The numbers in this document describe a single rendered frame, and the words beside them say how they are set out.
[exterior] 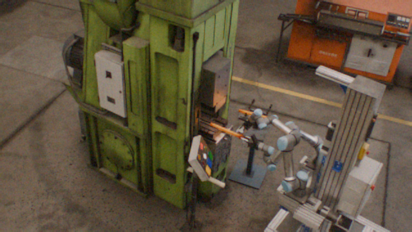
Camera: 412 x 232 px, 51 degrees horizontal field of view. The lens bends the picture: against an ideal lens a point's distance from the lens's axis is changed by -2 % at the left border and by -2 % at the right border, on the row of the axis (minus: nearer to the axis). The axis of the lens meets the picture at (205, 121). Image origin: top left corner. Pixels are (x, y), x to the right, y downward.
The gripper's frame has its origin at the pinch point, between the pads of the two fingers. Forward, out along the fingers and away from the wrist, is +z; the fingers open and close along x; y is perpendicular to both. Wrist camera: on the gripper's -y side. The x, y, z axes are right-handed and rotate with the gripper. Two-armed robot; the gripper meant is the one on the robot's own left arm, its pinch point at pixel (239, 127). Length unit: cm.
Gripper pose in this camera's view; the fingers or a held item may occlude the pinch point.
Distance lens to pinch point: 450.9
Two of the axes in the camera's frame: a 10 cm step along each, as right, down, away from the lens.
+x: 5.3, -5.1, 6.8
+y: 7.2, 7.0, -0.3
